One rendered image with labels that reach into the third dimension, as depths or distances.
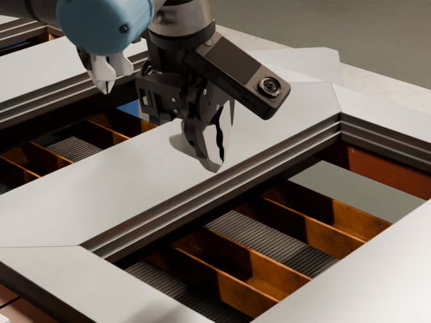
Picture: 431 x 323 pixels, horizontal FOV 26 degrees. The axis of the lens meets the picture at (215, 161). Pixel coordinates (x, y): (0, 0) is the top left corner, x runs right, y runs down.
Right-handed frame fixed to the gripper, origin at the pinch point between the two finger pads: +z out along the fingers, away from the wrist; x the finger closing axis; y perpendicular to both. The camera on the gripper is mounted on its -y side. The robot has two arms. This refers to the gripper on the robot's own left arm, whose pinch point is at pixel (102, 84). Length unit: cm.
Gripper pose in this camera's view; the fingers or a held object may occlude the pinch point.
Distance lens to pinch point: 152.1
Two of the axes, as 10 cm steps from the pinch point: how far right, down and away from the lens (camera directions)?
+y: 7.3, 3.1, -6.0
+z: 0.0, 8.9, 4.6
